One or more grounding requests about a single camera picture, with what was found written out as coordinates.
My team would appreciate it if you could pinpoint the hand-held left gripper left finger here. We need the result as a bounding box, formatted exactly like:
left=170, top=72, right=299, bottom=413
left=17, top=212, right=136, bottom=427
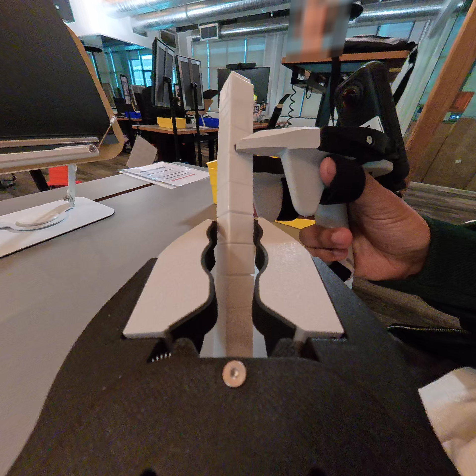
left=122, top=219, right=218, bottom=341

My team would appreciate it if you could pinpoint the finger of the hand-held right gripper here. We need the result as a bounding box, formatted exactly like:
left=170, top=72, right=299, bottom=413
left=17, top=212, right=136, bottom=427
left=234, top=126, right=325, bottom=217
left=253, top=158, right=294, bottom=221

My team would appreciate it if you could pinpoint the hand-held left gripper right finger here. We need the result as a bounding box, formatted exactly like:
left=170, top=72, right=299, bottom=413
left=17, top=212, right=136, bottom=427
left=253, top=217, right=345, bottom=343

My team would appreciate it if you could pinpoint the white segmented bar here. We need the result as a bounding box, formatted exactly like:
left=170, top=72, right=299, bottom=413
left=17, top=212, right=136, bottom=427
left=215, top=71, right=258, bottom=358

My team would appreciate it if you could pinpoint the yellow plastic bin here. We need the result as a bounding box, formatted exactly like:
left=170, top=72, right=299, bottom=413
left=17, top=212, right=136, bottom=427
left=206, top=159, right=317, bottom=230

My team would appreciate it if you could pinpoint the person's right forearm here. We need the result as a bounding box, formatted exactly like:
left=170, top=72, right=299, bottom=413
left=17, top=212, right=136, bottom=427
left=376, top=215, right=476, bottom=329

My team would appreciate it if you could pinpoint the orange plastic object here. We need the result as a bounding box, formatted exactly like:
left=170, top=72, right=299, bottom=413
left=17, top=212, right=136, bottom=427
left=48, top=165, right=69, bottom=188

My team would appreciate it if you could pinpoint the person's right hand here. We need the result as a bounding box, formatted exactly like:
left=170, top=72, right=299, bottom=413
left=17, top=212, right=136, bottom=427
left=298, top=156, right=432, bottom=282

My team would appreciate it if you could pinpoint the black office chair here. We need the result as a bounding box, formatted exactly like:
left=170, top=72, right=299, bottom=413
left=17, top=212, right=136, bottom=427
left=265, top=93, right=291, bottom=129

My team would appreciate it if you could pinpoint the wooden standing desk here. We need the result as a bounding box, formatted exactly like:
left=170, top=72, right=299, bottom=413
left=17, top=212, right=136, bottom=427
left=281, top=50, right=410, bottom=129

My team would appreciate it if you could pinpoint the black bag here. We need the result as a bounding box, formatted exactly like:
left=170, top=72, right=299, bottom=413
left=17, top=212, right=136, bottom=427
left=344, top=34, right=419, bottom=106

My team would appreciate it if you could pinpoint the large black monitor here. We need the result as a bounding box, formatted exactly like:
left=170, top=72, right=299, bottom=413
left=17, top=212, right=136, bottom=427
left=217, top=66, right=271, bottom=105

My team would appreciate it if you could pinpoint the long wooden desk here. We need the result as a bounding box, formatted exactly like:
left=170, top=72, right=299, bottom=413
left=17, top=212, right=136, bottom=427
left=132, top=124, right=220, bottom=167

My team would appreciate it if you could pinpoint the laminated paper sheet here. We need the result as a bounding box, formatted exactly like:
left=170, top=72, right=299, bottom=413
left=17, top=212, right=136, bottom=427
left=118, top=161, right=209, bottom=189

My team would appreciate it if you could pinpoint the black panel display on pole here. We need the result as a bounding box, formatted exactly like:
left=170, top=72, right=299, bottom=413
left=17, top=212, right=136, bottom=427
left=175, top=55, right=205, bottom=166
left=150, top=37, right=183, bottom=162

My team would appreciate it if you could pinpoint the grey hanging card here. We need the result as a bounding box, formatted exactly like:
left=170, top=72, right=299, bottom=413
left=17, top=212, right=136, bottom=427
left=126, top=136, right=158, bottom=169

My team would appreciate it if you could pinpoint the person's green jacket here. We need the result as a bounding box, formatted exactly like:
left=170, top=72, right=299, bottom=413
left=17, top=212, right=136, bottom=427
left=387, top=324, right=476, bottom=387

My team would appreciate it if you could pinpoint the person's white shirt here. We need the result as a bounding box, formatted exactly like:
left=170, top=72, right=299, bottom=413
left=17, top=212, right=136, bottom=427
left=418, top=366, right=476, bottom=476

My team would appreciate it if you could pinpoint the black display board on stand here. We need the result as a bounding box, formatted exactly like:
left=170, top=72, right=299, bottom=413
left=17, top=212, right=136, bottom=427
left=0, top=0, right=125, bottom=258

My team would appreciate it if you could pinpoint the wooden post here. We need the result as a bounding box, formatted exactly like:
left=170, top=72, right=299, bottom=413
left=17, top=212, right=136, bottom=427
left=405, top=4, right=476, bottom=179

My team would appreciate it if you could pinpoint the silver ceiling duct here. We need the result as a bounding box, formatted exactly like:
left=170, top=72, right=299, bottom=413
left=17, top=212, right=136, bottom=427
left=108, top=0, right=291, bottom=28

